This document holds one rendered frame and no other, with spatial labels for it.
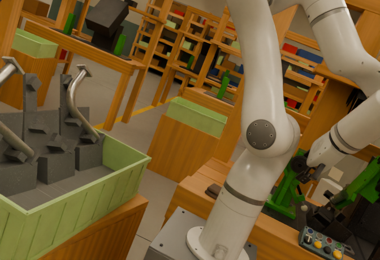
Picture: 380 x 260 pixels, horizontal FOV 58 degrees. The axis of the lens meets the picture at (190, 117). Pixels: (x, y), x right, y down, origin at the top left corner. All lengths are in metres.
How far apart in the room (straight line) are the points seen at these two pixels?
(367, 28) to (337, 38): 0.99
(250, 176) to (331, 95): 1.01
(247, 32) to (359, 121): 0.34
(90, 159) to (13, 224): 0.54
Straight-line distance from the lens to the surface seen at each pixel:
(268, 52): 0.89
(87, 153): 1.31
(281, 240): 1.33
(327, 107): 1.82
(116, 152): 1.36
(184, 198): 1.34
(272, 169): 0.94
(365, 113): 0.84
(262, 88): 0.86
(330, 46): 0.87
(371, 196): 1.54
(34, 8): 6.61
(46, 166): 1.15
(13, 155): 1.07
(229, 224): 0.92
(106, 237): 1.26
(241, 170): 0.90
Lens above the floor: 1.42
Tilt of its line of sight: 12 degrees down
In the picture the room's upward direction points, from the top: 22 degrees clockwise
